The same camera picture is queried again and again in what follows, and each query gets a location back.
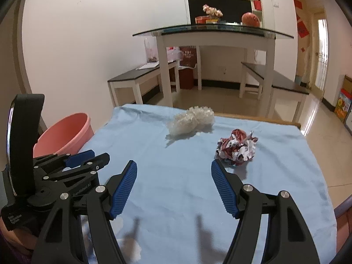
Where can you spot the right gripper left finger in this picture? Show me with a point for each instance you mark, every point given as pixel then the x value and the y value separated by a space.
pixel 119 188

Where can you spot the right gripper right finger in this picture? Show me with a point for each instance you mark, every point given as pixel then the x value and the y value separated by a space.
pixel 228 186

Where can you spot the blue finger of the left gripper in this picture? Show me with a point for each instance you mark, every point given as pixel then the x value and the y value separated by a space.
pixel 94 164
pixel 77 159

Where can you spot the red white paper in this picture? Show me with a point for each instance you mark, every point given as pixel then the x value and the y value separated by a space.
pixel 237 149

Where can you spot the clear plastic wrap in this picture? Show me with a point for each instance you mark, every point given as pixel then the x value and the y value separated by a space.
pixel 194 118

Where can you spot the person's left hand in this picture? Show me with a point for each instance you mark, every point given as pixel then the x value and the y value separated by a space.
pixel 20 238

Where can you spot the pink plastic bucket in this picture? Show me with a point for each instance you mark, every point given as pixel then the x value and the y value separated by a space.
pixel 67 136

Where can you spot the light blue table cloth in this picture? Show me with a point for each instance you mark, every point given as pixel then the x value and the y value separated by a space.
pixel 174 213

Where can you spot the left black-top white bench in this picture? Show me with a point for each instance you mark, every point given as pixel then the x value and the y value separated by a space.
pixel 132 79

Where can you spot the black-top white bench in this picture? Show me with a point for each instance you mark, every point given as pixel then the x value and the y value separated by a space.
pixel 282 88
pixel 132 79

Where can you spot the white paper on bench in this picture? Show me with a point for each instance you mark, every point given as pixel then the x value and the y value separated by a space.
pixel 150 65

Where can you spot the right black-top white bench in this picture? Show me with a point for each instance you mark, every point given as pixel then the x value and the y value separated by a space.
pixel 282 88

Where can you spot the clear plastic bag on bench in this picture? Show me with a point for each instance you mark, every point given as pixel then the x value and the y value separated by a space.
pixel 151 49

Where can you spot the white kids drawing board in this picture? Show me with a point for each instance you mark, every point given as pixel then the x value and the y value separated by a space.
pixel 348 122

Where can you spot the dark red paper bag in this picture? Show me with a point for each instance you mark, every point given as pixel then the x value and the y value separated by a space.
pixel 189 56

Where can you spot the colourful cardboard box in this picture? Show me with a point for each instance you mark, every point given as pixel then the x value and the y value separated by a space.
pixel 344 99

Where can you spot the white glass-top dining table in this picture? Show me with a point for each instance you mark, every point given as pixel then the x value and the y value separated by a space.
pixel 221 34

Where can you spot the orange round lantern ornament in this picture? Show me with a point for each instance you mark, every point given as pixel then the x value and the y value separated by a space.
pixel 250 19

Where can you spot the red tin box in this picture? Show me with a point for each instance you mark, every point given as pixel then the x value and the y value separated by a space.
pixel 203 19

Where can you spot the pink flower bouquet vase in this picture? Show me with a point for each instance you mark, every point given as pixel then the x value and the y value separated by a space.
pixel 213 15

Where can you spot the black monitor screen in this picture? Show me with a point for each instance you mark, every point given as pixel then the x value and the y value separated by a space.
pixel 232 10

